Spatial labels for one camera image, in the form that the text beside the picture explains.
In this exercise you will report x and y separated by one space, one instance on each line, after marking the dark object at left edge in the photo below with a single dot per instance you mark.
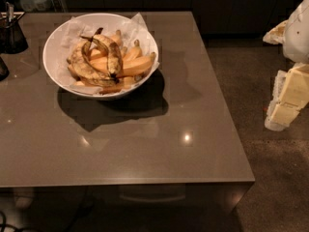
4 71

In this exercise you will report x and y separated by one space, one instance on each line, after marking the white ceramic bowl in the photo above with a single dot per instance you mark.
53 55

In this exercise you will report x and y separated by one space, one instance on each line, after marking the dark spotted ripe banana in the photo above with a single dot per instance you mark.
113 53

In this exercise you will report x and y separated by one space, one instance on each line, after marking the dark mesh pen holder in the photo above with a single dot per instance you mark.
12 39

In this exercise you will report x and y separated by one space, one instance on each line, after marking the small yellow upright banana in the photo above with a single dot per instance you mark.
134 52

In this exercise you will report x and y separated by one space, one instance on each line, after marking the yellow banana right side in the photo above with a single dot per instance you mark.
130 68

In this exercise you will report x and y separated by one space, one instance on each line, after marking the yellow banana at bottom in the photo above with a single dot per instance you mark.
124 83

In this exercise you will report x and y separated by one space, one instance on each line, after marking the large brown spotted banana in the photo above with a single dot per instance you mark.
83 68

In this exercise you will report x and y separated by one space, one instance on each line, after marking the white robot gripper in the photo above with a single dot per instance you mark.
297 33

